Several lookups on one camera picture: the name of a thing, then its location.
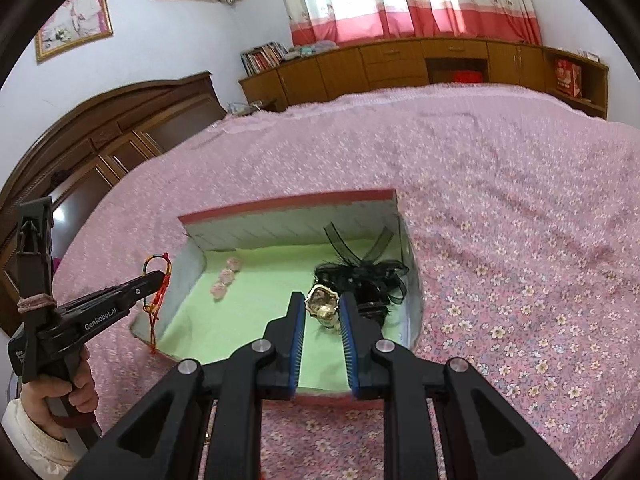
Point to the person's left forearm white sleeve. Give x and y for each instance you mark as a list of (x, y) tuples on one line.
[(27, 442)]

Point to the pink floral bedspread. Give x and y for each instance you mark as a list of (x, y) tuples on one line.
[(500, 185)]

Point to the gold-framed wall picture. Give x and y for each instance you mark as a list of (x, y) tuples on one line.
[(75, 17)]

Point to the person's left hand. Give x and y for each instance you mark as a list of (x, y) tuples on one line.
[(75, 392)]

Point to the small pink flower ornament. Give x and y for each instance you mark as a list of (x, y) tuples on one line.
[(218, 289), (233, 262), (226, 275)]

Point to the red gift box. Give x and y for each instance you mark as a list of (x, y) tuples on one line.
[(568, 77)]

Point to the black ribbon hair accessory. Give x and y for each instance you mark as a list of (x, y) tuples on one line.
[(372, 280)]

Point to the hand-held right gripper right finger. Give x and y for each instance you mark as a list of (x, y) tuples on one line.
[(348, 355)]

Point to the dark wooden headboard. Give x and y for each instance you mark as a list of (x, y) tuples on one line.
[(125, 125)]

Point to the red cloth in cabinet niche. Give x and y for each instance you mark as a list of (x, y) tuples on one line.
[(466, 77)]

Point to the white and pink curtains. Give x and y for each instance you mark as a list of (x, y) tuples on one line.
[(400, 5)]

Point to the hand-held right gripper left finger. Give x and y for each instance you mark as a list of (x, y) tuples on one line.
[(298, 345)]

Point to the long wooden cabinet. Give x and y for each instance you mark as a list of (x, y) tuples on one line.
[(350, 70)]

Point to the folded cloths on cabinet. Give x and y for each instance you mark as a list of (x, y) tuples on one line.
[(312, 50)]

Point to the row of books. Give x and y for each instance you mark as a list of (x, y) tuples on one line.
[(261, 59)]

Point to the gold brooch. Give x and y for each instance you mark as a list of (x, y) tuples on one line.
[(322, 306)]

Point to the red-rimmed box with green lining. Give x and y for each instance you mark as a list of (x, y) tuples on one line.
[(260, 300)]

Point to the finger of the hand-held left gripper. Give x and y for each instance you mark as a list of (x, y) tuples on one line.
[(142, 287)]

